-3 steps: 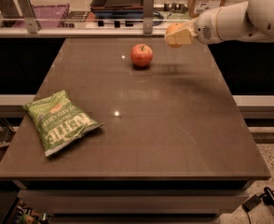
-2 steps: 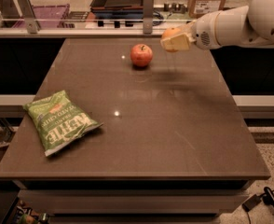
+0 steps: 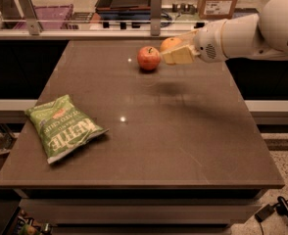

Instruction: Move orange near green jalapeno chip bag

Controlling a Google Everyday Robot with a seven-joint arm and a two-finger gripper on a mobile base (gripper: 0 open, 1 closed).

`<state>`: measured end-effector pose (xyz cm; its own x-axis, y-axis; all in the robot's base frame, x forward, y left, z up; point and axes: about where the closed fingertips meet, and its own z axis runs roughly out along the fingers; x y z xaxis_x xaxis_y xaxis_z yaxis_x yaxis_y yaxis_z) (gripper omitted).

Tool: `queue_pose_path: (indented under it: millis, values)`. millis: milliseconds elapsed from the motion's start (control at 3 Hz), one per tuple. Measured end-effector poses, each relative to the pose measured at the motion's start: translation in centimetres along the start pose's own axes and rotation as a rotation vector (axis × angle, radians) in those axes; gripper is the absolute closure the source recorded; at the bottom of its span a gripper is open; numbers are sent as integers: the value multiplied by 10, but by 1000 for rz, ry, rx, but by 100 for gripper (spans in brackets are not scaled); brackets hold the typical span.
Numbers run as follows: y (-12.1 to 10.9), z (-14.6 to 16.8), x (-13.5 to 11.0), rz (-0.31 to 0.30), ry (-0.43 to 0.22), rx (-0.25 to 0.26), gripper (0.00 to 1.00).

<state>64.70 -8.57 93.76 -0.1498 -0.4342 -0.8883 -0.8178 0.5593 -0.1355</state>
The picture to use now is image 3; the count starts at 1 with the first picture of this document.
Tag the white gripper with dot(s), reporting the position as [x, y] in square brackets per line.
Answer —
[208, 45]

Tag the orange fruit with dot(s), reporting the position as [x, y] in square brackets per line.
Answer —
[169, 43]

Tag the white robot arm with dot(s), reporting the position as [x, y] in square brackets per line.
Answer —
[262, 36]

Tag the green jalapeno chip bag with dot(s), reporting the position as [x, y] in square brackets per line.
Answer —
[62, 127]

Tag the red apple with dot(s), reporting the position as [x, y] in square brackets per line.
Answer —
[148, 58]

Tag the cardboard box with label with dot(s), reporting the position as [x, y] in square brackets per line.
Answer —
[216, 9]

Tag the purple plastic crate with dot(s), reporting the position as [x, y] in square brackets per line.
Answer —
[54, 17]

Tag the black power adapter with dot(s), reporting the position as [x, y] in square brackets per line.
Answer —
[264, 213]

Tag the colourful items under table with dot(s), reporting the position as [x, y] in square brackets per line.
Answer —
[24, 224]

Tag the middle metal railing bracket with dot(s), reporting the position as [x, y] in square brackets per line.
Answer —
[156, 9]

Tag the metal railing bracket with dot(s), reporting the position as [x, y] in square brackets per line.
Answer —
[156, 9]
[30, 23]

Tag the left metal railing bracket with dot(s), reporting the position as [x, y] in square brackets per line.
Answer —
[30, 23]

